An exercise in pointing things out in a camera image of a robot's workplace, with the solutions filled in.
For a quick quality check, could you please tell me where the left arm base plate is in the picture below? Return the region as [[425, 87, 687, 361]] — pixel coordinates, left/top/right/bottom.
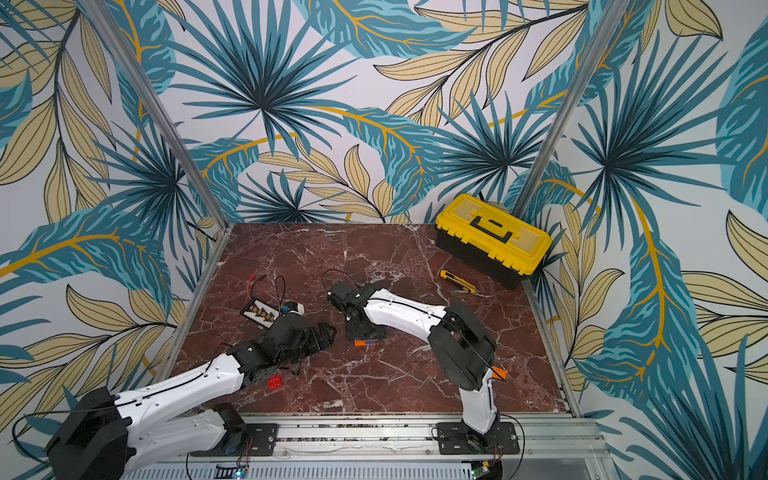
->
[[191, 423, 278, 458]]

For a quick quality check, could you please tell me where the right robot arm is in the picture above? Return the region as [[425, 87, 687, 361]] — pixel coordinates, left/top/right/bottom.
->
[[327, 282, 499, 439]]

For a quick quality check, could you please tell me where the aluminium front rail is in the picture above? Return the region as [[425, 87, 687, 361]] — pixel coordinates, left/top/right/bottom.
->
[[130, 413, 619, 479]]

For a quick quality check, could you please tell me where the left aluminium frame post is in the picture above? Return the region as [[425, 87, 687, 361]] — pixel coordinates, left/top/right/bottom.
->
[[81, 0, 229, 230]]

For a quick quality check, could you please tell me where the red 2x2 lego brick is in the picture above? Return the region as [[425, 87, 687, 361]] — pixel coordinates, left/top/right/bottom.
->
[[268, 374, 283, 391]]

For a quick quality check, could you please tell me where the yellow black toolbox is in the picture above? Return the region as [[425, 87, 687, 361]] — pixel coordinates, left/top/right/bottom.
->
[[436, 194, 553, 290]]

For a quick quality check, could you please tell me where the right aluminium frame post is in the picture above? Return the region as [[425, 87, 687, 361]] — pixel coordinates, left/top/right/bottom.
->
[[512, 1, 628, 219]]

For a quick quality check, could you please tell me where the black charging board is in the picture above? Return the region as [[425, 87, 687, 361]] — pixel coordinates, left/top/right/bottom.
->
[[241, 299, 280, 329]]

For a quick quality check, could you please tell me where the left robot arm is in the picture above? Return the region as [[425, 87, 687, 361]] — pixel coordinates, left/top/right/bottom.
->
[[46, 312, 336, 479]]

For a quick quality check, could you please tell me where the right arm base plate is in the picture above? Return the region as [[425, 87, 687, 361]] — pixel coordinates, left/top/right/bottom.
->
[[431, 422, 521, 455]]

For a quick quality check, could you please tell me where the aluminium frame post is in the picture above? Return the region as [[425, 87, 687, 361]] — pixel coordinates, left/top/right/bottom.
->
[[81, 0, 229, 230], [512, 1, 628, 219]]

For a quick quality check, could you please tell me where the yellow utility knife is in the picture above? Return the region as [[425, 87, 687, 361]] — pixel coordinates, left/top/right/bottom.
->
[[439, 269, 477, 294]]

